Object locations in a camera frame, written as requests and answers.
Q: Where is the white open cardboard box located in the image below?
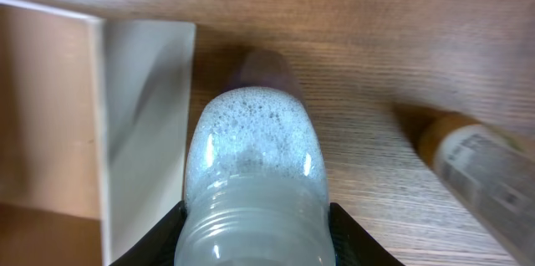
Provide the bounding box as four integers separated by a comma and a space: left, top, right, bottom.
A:
1, 0, 196, 265

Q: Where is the clear foamy liquid bottle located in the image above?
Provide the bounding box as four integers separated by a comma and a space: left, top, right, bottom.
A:
174, 50, 335, 266

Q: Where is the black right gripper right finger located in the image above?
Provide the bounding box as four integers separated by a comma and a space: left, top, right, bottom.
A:
329, 202, 404, 266

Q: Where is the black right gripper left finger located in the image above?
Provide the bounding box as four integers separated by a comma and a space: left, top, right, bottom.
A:
110, 201, 187, 266

